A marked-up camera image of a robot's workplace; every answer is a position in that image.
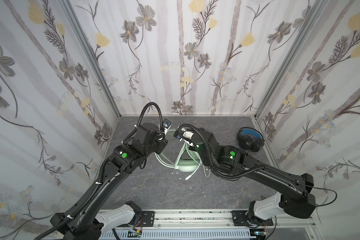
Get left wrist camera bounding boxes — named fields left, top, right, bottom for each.
left=162, top=119, right=172, bottom=133

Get left arm corrugated cable conduit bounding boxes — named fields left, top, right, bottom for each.
left=32, top=101, right=164, bottom=240

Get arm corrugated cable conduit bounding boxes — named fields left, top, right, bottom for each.
left=178, top=123, right=268, bottom=181
left=32, top=101, right=164, bottom=240

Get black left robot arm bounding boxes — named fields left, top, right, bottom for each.
left=38, top=119, right=172, bottom=240

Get mint green over-ear headphones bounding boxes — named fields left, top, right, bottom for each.
left=155, top=142, right=202, bottom=173

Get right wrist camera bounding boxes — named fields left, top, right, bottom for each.
left=174, top=127, right=194, bottom=147

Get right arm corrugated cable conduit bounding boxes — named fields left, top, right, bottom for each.
left=178, top=123, right=268, bottom=181

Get black and blue headphones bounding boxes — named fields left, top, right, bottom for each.
left=237, top=127, right=265, bottom=152

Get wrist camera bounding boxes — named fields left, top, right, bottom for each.
left=162, top=119, right=172, bottom=133
left=174, top=127, right=194, bottom=147

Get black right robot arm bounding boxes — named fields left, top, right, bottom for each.
left=191, top=128, right=316, bottom=221

